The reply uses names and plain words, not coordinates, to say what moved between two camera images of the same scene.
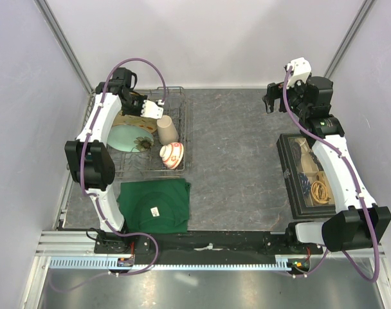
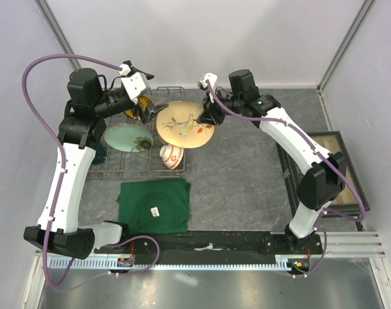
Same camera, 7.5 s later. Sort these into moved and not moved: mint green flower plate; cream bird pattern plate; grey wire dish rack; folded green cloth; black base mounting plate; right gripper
Moved: right gripper; cream bird pattern plate
Not moved: folded green cloth; grey wire dish rack; black base mounting plate; mint green flower plate
